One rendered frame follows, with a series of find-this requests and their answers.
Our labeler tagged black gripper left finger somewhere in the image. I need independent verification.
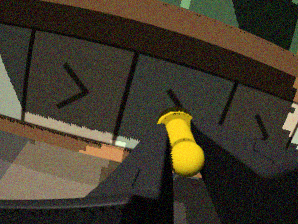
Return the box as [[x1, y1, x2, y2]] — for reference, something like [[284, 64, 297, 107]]
[[0, 123, 174, 224]]

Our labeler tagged yellow game pawn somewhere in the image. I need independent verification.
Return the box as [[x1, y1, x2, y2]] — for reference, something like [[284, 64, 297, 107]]
[[157, 107, 205, 177]]

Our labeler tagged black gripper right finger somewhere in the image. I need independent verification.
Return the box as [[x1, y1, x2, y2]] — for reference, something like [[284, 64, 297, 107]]
[[190, 117, 298, 224]]

